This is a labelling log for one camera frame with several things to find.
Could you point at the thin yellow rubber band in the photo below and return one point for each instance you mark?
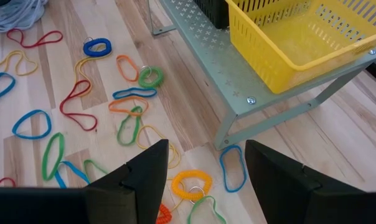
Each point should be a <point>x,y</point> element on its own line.
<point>182,200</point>

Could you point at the clear acrylic stand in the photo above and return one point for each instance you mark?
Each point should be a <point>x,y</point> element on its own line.
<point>213,59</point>

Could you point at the long red rubber band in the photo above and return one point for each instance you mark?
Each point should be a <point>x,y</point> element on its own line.
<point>61,107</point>

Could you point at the green rubber band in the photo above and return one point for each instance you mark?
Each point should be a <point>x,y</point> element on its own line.
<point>206,197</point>
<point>86,169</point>
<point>44,165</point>
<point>119,133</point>

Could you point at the yellow plastic basket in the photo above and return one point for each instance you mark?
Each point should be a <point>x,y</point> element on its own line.
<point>269,71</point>

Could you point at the blue rubber band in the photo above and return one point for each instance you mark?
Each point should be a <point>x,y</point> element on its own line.
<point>13,82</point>
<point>222,168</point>
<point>58,180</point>
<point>153,92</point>
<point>14,127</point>

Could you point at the white cylinder with black opening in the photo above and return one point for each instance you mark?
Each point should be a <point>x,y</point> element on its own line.
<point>16,15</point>

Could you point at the black plastic basket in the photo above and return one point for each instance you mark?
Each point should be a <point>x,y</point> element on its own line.
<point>213,12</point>

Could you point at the orange rubber band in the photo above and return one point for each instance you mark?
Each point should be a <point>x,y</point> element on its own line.
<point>118,67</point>
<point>110,107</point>

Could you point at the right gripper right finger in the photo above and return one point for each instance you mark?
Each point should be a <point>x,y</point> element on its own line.
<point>294,199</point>

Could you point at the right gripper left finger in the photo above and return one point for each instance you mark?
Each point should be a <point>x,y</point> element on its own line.
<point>138,193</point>

